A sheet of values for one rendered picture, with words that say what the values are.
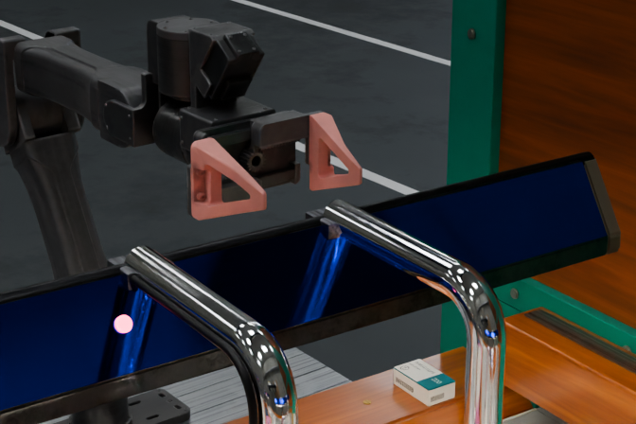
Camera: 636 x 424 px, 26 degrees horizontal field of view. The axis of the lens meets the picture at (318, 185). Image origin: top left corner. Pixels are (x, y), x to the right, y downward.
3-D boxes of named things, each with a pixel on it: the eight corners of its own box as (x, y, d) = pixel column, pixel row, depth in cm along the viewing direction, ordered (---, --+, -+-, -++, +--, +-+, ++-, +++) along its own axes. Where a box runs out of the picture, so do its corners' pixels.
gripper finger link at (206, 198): (315, 148, 110) (248, 119, 117) (241, 166, 106) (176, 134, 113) (314, 227, 112) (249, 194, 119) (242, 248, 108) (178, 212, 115)
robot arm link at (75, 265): (151, 358, 147) (63, 70, 150) (96, 376, 143) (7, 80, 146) (127, 365, 152) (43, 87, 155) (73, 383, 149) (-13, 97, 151)
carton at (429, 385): (393, 383, 145) (393, 366, 144) (419, 375, 146) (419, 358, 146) (428, 407, 140) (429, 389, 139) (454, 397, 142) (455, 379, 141)
